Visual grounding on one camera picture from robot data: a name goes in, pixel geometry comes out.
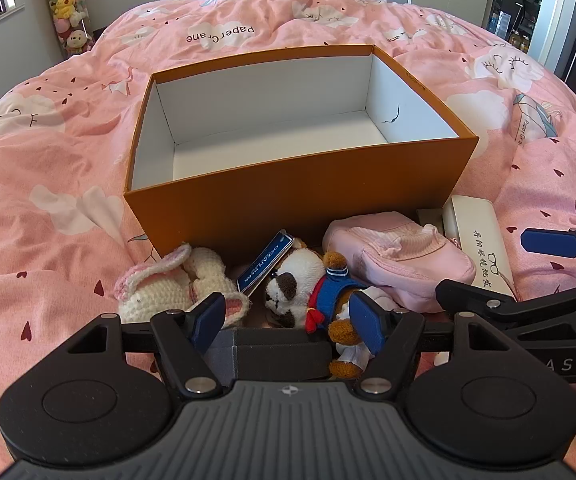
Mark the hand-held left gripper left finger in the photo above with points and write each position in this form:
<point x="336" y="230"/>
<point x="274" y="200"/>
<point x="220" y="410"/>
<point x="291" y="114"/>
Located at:
<point x="210" y="320"/>

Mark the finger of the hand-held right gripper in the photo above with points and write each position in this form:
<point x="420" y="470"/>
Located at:
<point x="472" y="300"/>
<point x="550" y="243"/>

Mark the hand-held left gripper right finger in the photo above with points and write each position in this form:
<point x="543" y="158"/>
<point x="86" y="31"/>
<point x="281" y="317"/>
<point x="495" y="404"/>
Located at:
<point x="367" y="322"/>

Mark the cream crochet bunny toy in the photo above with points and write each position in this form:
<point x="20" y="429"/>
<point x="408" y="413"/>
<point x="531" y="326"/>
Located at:
<point x="158" y="290"/>

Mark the grey fabric box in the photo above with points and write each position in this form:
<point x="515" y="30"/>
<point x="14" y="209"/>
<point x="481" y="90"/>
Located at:
<point x="268" y="355"/>

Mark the white glasses case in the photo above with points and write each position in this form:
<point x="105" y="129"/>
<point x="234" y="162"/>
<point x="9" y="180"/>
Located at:
<point x="472" y="230"/>

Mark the pink fabric pouch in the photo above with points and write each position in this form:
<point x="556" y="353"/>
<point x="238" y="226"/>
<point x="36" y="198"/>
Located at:
<point x="407" y="260"/>

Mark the plush dog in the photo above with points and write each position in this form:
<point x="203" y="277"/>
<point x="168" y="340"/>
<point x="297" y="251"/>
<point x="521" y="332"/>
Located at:
<point x="288" y="285"/>

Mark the orange cardboard box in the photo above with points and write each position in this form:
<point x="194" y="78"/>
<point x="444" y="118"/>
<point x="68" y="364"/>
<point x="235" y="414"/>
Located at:
<point x="293" y="200"/>

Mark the pink printed blanket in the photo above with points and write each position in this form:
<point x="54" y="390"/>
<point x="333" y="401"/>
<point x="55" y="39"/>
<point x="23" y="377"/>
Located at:
<point x="68" y="135"/>

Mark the column of plush toys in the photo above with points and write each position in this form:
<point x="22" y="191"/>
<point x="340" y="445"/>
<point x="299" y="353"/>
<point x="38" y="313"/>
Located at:
<point x="65" y="5"/>

